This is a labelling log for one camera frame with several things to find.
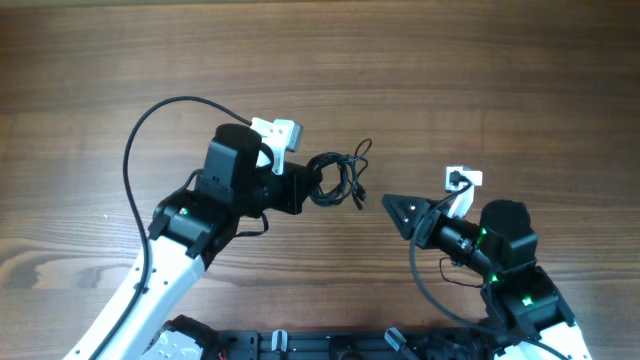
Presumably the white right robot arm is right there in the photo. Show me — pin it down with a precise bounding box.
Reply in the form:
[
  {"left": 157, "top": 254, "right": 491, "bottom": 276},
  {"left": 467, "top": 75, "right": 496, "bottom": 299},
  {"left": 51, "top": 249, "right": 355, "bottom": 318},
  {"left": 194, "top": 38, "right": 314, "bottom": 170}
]
[{"left": 382, "top": 194, "right": 591, "bottom": 359}]

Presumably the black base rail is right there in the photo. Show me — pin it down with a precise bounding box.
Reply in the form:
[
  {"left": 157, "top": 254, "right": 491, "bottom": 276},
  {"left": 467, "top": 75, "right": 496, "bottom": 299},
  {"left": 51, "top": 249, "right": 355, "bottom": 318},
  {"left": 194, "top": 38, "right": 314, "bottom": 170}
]
[{"left": 205, "top": 328, "right": 487, "bottom": 360}]

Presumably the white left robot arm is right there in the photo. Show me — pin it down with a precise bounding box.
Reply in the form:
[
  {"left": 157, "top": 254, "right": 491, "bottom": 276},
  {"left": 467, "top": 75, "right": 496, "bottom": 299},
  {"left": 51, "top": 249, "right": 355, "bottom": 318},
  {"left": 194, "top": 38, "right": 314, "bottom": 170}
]
[{"left": 67, "top": 118, "right": 319, "bottom": 359}]

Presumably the black right camera cable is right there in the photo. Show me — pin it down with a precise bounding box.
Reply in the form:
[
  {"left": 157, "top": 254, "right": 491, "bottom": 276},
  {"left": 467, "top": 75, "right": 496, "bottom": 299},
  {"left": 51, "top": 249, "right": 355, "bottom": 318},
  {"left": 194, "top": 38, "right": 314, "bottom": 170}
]
[{"left": 408, "top": 182, "right": 571, "bottom": 360}]

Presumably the black cable bundle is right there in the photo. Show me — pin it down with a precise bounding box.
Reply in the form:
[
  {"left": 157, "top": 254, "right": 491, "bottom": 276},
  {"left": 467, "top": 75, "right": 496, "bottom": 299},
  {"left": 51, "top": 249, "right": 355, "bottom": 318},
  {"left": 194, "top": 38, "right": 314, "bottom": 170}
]
[{"left": 304, "top": 138, "right": 374, "bottom": 211}]

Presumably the black left camera cable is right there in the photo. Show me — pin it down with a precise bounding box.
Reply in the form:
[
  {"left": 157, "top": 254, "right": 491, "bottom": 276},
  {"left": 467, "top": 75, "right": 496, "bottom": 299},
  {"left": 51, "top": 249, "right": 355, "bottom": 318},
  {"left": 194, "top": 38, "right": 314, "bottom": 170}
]
[{"left": 87, "top": 95, "right": 254, "bottom": 360}]

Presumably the black camera cable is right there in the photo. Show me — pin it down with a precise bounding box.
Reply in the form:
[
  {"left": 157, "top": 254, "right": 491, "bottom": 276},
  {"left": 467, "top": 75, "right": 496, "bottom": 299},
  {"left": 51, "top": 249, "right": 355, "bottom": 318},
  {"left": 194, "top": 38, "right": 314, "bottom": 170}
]
[
  {"left": 408, "top": 182, "right": 571, "bottom": 360},
  {"left": 87, "top": 95, "right": 254, "bottom": 360}
]

